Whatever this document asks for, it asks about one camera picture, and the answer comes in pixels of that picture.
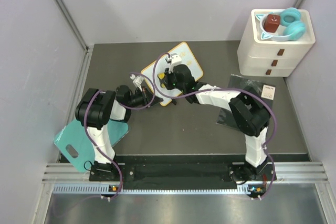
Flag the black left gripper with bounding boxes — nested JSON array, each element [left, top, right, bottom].
[[127, 87, 163, 109]]

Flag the yellow black whiteboard eraser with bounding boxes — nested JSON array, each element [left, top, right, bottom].
[[158, 73, 167, 88]]

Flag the yellow framed whiteboard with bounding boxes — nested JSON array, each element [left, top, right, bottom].
[[140, 42, 203, 106]]

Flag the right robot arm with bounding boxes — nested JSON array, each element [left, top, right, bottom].
[[157, 64, 270, 180]]

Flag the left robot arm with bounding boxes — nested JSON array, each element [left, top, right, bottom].
[[75, 85, 163, 180]]

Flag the black sheet with white label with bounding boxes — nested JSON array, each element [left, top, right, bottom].
[[227, 74, 276, 107]]

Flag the teal cutting board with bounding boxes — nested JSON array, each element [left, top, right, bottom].
[[54, 120, 129, 173]]

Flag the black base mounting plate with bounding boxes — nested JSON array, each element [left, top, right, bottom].
[[89, 154, 277, 190]]

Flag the white three-drawer organizer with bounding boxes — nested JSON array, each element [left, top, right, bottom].
[[237, 9, 316, 77]]

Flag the brown cube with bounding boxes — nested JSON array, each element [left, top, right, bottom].
[[263, 14, 281, 33]]

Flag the teal white cat-ear headphones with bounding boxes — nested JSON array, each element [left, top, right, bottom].
[[255, 7, 306, 42]]

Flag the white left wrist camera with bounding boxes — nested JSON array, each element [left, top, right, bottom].
[[130, 74, 144, 90]]

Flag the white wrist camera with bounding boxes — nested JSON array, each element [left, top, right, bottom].
[[130, 74, 144, 90], [165, 53, 182, 73]]

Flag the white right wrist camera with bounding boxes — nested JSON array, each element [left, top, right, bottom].
[[165, 53, 182, 73]]

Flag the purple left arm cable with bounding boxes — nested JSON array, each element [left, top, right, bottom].
[[82, 71, 155, 201]]

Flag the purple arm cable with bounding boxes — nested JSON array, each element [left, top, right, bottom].
[[153, 52, 278, 201], [82, 71, 155, 201]]

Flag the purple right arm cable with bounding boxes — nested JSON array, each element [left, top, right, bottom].
[[153, 52, 278, 201]]

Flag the grey slotted cable duct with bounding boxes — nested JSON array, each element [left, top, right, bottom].
[[53, 184, 250, 195]]

